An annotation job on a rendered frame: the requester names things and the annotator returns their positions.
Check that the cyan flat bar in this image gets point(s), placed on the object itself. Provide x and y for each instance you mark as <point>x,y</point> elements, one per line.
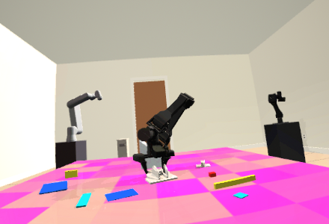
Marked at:
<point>83,200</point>

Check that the yellow long bar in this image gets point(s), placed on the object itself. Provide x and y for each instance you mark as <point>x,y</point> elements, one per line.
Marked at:
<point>235,181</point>

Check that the small red block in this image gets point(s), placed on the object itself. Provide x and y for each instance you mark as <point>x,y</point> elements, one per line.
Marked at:
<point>212,174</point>

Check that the blue flat bar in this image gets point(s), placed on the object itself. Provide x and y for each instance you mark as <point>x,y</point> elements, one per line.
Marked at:
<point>120,194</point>

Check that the cyan flat square tile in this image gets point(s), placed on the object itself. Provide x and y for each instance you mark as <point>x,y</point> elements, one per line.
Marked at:
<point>240,195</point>

